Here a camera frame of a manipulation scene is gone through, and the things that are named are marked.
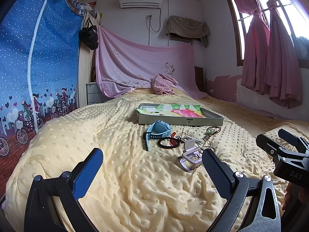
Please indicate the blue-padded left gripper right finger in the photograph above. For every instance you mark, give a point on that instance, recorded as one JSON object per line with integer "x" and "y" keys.
{"x": 263, "y": 210}

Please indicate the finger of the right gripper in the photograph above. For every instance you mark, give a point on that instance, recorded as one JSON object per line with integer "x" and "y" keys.
{"x": 300, "y": 143}
{"x": 271, "y": 147}

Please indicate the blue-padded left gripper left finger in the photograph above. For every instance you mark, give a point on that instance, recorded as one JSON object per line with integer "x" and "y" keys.
{"x": 41, "y": 212}

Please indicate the silver carabiner bottle opener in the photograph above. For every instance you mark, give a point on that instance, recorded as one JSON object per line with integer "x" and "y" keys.
{"x": 191, "y": 157}

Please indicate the silver key rings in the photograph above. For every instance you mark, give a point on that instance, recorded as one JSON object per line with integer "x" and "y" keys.
{"x": 205, "y": 144}

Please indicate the light blue smart watch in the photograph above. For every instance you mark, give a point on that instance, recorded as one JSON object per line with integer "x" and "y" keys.
{"x": 159, "y": 129}

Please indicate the person's right hand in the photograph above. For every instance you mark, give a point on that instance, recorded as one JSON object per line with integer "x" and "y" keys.
{"x": 303, "y": 195}

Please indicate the right pink curtain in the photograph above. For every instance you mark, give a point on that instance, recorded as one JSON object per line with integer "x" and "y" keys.
{"x": 282, "y": 73}

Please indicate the pink curtain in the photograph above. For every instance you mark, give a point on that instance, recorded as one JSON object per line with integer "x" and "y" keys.
{"x": 255, "y": 47}
{"x": 282, "y": 73}

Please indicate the colourful paper tray liner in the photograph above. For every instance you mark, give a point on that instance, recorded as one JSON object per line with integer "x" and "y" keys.
{"x": 173, "y": 110}

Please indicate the grey metal tray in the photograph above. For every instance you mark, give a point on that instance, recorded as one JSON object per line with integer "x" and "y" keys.
{"x": 212, "y": 119}

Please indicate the dark wooden board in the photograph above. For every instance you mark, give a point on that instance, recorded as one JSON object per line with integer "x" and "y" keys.
{"x": 199, "y": 78}

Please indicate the left pink curtain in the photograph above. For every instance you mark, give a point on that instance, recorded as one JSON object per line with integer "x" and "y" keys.
{"x": 255, "y": 47}

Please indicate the grey drawer nightstand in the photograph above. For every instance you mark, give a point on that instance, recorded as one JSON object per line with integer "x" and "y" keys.
{"x": 94, "y": 94}

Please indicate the crumpled pink towel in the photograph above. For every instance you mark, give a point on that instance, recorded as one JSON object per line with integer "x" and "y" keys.
{"x": 162, "y": 84}

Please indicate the olive cloth covered shelf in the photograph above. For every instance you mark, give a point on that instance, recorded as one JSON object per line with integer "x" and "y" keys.
{"x": 188, "y": 29}

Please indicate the wooden wardrobe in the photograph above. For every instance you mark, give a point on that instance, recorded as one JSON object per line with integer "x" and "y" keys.
{"x": 85, "y": 63}

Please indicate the pink hanging bed sheet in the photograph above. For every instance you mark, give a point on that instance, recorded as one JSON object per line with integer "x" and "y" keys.
{"x": 123, "y": 66}

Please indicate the black hanging bag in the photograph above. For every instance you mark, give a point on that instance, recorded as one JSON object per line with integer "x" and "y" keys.
{"x": 89, "y": 36}

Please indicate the blue dotted wardrobe cover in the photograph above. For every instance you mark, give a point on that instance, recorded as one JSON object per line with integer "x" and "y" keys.
{"x": 39, "y": 70}

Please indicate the white air conditioner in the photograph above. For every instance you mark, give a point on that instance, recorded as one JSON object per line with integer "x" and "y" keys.
{"x": 148, "y": 4}

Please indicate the red cord charm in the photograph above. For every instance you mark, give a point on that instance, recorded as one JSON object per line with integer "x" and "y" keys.
{"x": 172, "y": 140}

